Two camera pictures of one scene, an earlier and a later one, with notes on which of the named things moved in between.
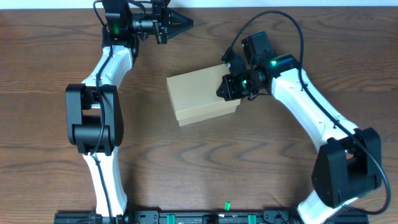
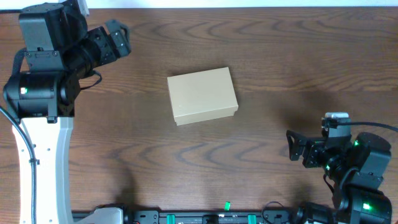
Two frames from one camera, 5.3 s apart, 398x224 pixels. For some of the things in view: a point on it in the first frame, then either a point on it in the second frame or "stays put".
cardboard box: [194, 98] stays put
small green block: [227, 205] stays put
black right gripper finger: [225, 90] -> [296, 143]
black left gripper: [160, 22] -> [114, 40]
